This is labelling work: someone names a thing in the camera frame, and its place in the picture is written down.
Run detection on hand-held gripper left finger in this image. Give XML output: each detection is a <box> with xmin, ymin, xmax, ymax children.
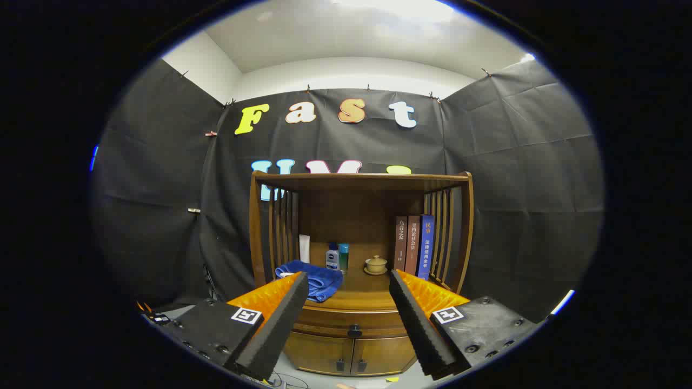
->
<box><xmin>142</xmin><ymin>272</ymin><xmax>310</xmax><ymax>381</ymax></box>

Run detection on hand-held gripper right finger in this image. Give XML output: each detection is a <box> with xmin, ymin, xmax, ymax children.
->
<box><xmin>389</xmin><ymin>269</ymin><xmax>544</xmax><ymax>380</ymax></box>

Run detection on wooden drawer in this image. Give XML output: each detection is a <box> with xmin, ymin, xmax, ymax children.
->
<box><xmin>293</xmin><ymin>305</ymin><xmax>411</xmax><ymax>339</ymax></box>

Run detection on wooden cabinet door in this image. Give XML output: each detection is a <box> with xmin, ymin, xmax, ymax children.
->
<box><xmin>351</xmin><ymin>335</ymin><xmax>418</xmax><ymax>377</ymax></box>
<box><xmin>285</xmin><ymin>331</ymin><xmax>355</xmax><ymax>377</ymax></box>

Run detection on wooden countertop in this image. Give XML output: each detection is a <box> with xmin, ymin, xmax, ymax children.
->
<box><xmin>273</xmin><ymin>259</ymin><xmax>452</xmax><ymax>313</ymax></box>

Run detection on brown wooden cabinet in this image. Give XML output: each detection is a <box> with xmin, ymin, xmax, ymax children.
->
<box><xmin>249</xmin><ymin>171</ymin><xmax>475</xmax><ymax>378</ymax></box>

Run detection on blue folded towel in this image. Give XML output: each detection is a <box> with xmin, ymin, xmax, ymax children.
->
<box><xmin>275</xmin><ymin>260</ymin><xmax>344</xmax><ymax>303</ymax></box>

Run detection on blue book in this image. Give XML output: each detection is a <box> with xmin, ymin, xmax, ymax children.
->
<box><xmin>417</xmin><ymin>214</ymin><xmax>435</xmax><ymax>280</ymax></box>

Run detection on reddish brown book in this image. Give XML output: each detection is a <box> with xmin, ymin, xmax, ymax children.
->
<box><xmin>405</xmin><ymin>216</ymin><xmax>421</xmax><ymax>276</ymax></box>

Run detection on dark brown book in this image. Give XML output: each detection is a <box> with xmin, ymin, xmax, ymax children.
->
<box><xmin>394</xmin><ymin>217</ymin><xmax>408</xmax><ymax>272</ymax></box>

